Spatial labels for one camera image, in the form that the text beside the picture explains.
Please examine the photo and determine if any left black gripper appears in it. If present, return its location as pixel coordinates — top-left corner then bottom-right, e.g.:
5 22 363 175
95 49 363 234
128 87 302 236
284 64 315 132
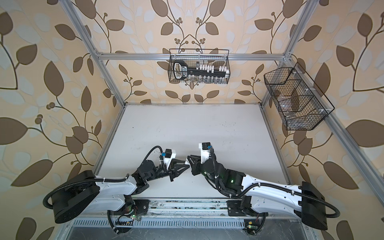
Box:
145 159 189 184

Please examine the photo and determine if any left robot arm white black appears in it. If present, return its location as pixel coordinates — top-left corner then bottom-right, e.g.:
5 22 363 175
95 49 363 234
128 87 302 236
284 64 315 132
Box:
43 146 190 224

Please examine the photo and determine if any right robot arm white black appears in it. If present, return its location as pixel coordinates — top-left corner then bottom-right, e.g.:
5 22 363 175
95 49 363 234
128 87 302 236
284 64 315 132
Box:
187 148 341 231

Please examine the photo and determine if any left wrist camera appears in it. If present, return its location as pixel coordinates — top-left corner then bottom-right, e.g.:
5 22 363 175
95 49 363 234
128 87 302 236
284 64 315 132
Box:
162 149 176 170

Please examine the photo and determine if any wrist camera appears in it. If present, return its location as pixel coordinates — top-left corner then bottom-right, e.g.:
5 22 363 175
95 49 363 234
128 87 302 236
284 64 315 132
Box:
199 142 212 164
162 149 176 170

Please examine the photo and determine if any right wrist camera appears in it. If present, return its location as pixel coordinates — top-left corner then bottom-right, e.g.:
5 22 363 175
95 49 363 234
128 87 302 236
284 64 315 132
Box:
199 142 212 164

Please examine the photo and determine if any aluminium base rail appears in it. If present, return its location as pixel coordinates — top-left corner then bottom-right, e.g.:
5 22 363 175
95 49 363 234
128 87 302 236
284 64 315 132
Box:
68 197 313 220

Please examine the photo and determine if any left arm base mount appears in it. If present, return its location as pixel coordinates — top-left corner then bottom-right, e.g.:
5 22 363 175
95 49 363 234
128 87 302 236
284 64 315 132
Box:
113 194 150 217

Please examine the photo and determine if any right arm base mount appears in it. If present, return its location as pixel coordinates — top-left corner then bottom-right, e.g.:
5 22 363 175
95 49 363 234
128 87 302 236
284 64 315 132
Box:
227 196 269 217

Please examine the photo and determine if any black tool rack with handle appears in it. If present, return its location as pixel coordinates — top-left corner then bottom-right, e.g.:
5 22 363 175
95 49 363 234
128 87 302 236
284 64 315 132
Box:
170 60 231 80

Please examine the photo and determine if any back wire basket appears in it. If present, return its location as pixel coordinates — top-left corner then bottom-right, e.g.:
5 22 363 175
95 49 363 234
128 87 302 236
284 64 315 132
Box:
168 48 231 85

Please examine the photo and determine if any wire basket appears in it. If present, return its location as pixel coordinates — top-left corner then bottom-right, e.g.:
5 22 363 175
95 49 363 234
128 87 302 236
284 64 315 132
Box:
264 63 335 131
168 48 231 85

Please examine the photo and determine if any right wire basket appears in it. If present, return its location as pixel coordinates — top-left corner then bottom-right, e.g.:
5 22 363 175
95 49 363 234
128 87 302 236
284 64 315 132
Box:
264 63 335 131

